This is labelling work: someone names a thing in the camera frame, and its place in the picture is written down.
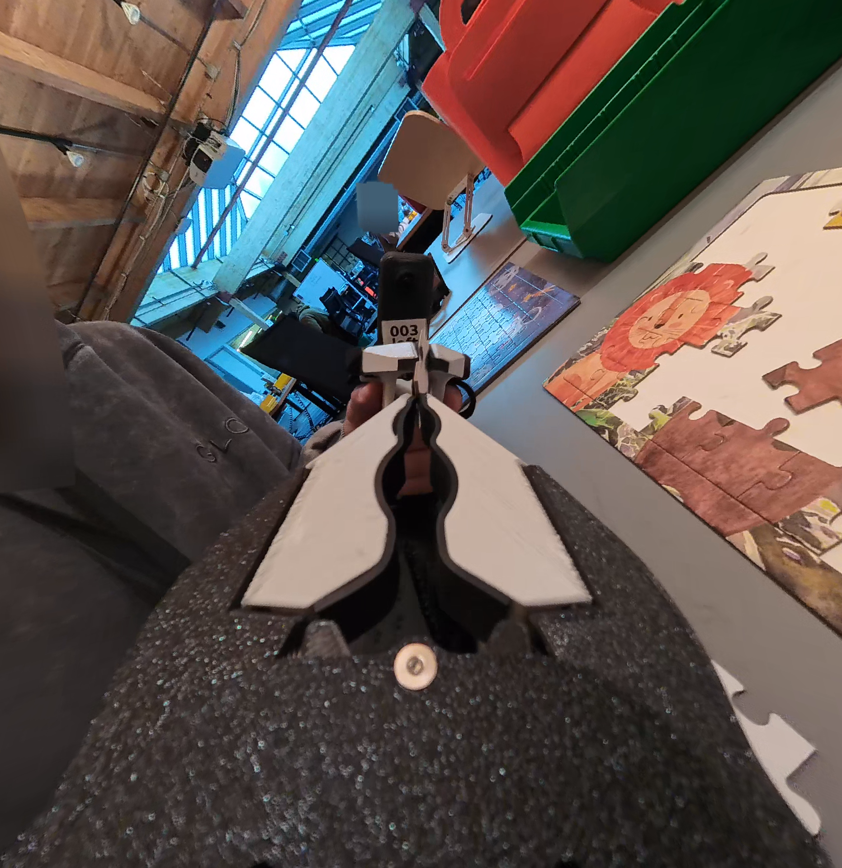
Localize lion jigsaw puzzle board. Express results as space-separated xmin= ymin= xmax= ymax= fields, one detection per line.
xmin=543 ymin=166 xmax=842 ymax=645

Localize assembled lion puzzle pieces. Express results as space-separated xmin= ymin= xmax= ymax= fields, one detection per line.
xmin=546 ymin=254 xmax=781 ymax=416

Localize light wooden chair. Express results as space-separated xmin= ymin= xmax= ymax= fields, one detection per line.
xmin=377 ymin=112 xmax=494 ymax=263

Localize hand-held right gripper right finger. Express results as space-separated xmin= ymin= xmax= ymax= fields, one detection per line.
xmin=420 ymin=395 xmax=593 ymax=642

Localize pile of puzzle pieces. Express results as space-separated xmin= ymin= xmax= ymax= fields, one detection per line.
xmin=709 ymin=661 xmax=822 ymax=838

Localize orange plastic bin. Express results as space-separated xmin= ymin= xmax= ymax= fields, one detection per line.
xmin=421 ymin=0 xmax=686 ymax=187

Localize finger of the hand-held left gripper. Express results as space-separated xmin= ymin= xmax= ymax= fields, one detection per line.
xmin=423 ymin=346 xmax=469 ymax=396
xmin=361 ymin=342 xmax=423 ymax=402

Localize white box ceiling fixture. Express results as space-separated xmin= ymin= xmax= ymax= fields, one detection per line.
xmin=185 ymin=121 xmax=247 ymax=189

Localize green plastic bin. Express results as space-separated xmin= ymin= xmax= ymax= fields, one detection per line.
xmin=504 ymin=0 xmax=842 ymax=264

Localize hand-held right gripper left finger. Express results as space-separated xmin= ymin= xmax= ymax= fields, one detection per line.
xmin=240 ymin=395 xmax=416 ymax=642

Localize skylight window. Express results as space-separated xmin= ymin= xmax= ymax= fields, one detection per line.
xmin=132 ymin=0 xmax=395 ymax=326

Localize person's left hand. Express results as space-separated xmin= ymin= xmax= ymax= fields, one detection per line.
xmin=343 ymin=383 xmax=463 ymax=497

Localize brown green foliage puzzle piece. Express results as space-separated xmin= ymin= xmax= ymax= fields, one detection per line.
xmin=638 ymin=399 xmax=707 ymax=452

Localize orange puzzle piece grey knob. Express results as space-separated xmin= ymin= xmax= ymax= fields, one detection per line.
xmin=699 ymin=254 xmax=776 ymax=306

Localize grey desk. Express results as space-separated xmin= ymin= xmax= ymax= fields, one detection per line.
xmin=455 ymin=64 xmax=842 ymax=868

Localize astronaut jigsaw puzzle board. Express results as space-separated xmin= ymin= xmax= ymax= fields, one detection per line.
xmin=428 ymin=263 xmax=581 ymax=394

